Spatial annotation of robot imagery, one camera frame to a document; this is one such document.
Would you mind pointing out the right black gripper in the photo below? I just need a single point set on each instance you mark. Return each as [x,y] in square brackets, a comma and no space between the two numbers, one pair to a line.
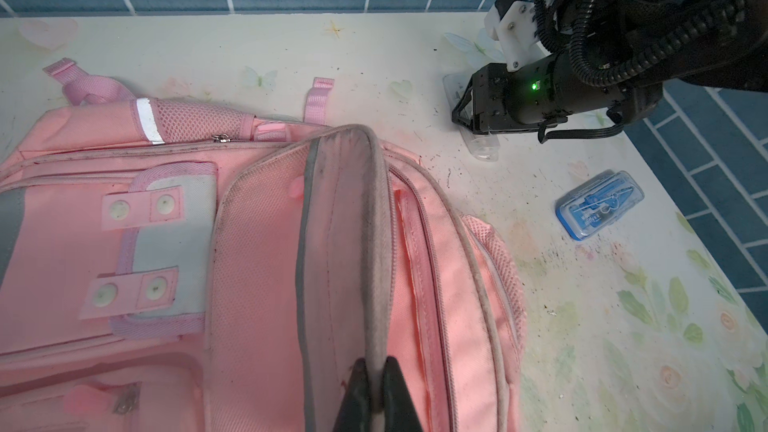
[543,95]

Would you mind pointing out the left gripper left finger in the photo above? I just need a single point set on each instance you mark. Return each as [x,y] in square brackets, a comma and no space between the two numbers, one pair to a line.
[355,413]

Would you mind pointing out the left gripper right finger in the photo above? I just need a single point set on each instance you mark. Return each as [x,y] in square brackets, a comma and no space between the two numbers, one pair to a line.
[399,411]

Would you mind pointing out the clear plastic eraser case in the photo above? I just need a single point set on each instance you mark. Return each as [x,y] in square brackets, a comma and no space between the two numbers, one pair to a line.
[482,147]

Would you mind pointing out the pink student backpack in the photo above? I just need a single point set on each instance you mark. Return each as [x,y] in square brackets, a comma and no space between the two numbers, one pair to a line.
[180,266]

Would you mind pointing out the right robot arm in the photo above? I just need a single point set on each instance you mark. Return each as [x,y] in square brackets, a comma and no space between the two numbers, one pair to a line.
[586,69]

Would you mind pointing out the blue geometry set case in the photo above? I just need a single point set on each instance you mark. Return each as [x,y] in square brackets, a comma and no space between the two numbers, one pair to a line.
[597,203]

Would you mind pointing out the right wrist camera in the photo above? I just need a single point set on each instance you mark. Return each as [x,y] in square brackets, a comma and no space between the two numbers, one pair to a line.
[512,24]

